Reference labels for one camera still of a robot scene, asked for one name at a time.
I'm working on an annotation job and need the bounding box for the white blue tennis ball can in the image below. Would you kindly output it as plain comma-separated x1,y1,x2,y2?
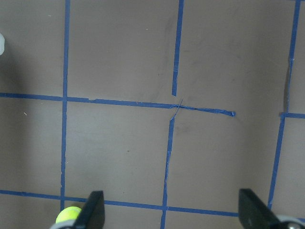
0,33,5,55

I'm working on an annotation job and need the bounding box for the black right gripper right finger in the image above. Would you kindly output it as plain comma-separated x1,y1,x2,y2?
238,188,305,229

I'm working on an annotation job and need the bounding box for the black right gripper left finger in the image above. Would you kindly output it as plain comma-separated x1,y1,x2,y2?
49,190,106,229

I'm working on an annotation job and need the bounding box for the Wilson tennis ball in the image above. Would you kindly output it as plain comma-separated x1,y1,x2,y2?
55,206,81,224

